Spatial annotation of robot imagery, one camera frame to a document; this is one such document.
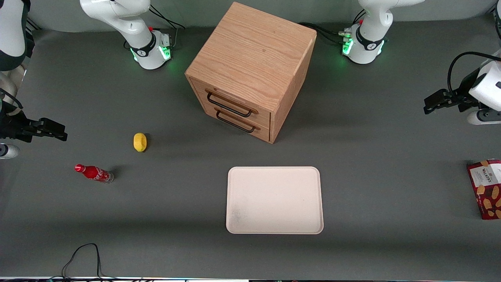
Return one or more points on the wooden drawer cabinet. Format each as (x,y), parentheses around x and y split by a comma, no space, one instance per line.
(254,58)

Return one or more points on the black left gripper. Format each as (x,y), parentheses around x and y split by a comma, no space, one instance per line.
(463,95)

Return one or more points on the white plastic tray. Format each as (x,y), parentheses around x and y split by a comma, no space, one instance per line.
(274,199)

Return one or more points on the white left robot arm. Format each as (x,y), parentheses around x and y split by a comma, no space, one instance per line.
(370,27)

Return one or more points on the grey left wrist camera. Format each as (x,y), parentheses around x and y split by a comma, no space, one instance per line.
(483,116)

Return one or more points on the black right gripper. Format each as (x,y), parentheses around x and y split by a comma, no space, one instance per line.
(11,128)

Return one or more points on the red cola bottle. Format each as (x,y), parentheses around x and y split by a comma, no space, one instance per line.
(94,172)

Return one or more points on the yellow lemon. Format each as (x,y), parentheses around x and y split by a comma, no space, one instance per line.
(140,141)

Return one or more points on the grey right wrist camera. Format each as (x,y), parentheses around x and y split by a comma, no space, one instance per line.
(7,151)

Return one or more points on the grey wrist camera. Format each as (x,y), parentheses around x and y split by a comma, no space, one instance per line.
(483,116)
(7,151)

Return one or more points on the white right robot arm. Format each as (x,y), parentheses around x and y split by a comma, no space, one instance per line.
(117,19)

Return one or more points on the wooden drawer front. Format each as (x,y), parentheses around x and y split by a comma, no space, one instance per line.
(231,100)
(238,121)

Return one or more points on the red cookie box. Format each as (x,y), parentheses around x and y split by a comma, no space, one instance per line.
(487,188)

